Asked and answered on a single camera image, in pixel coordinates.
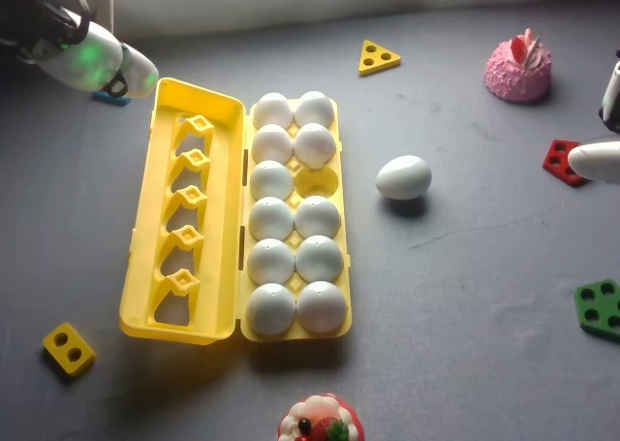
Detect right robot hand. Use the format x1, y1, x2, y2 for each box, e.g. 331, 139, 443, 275
567, 47, 620, 185

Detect white toy egg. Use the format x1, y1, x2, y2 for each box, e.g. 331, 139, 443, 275
248, 196, 296, 242
294, 196, 342, 240
293, 122, 338, 170
295, 280, 349, 335
375, 154, 433, 202
246, 283, 297, 336
247, 237, 297, 285
250, 160, 295, 202
252, 123, 295, 165
294, 90, 337, 128
254, 92, 295, 128
294, 236, 346, 284

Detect yellow egg carton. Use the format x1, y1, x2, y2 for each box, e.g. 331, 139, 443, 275
118, 77, 353, 346

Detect red square block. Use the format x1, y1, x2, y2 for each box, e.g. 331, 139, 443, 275
542, 139, 590, 188

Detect pink toy cake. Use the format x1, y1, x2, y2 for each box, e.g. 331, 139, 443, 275
484, 27, 553, 104

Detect green pentagon block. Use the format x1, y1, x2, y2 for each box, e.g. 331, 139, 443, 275
573, 278, 620, 343

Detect grey table cloth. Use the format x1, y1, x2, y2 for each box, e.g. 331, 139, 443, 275
0, 0, 620, 441

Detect yellow triangle block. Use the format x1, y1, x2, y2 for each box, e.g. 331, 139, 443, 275
358, 39, 402, 78

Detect strawberry cream toy cake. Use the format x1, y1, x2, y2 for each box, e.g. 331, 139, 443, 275
276, 393, 367, 441

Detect blue block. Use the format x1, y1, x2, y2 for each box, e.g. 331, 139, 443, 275
91, 88, 133, 107

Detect yellow rectangle block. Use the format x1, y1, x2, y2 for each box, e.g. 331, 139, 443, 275
42, 322, 97, 378

